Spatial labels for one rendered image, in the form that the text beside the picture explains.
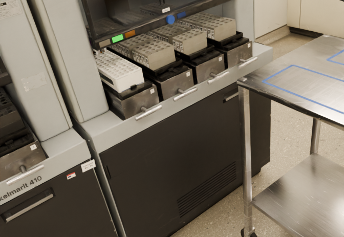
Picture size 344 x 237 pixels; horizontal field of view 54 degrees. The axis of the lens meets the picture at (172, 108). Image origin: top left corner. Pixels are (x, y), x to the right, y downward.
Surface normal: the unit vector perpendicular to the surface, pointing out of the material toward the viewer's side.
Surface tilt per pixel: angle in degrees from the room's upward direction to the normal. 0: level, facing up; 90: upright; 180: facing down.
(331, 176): 0
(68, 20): 90
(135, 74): 90
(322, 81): 0
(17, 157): 90
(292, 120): 0
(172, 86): 90
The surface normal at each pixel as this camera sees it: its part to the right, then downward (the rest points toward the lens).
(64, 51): 0.58, 0.36
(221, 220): -0.15, -0.84
